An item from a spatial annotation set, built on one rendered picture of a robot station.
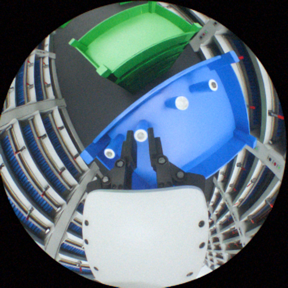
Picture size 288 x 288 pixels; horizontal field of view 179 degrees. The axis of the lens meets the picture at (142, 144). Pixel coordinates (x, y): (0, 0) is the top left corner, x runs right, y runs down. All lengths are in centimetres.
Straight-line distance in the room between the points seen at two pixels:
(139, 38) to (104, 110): 56
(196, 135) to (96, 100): 69
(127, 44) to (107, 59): 8
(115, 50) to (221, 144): 39
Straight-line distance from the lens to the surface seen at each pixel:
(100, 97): 74
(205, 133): 22
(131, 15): 42
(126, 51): 30
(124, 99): 67
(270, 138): 65
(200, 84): 15
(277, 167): 62
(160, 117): 17
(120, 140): 16
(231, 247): 184
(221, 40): 72
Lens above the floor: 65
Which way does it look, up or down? 65 degrees down
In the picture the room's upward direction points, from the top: 173 degrees counter-clockwise
